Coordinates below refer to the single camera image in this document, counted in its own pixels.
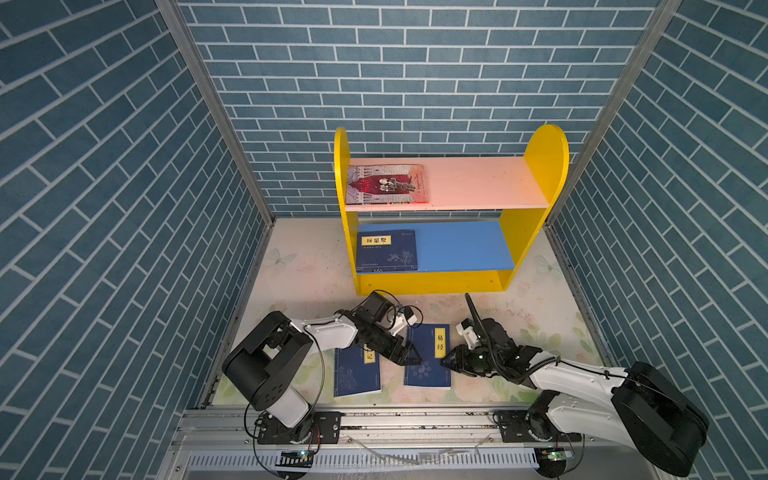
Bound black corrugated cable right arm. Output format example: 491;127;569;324
464;292;562;385

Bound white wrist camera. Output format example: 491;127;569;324
456;319;481;350
350;290;424;337

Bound Hamlet picture book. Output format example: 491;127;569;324
345;164;429;205

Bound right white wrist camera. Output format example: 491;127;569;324
456;319;481;350

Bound yellow pink blue bookshelf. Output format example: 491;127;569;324
334;125;570;295

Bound navy book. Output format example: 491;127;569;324
404;324;451;389
355;229;418;274
333;345;381;398

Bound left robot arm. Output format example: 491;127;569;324
222;310;421;443

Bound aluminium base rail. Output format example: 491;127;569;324
167;403;679;480

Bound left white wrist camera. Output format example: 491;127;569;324
350;290;424;337

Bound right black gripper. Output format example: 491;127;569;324
437;343;501;378

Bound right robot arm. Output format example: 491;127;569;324
441;318;709;477

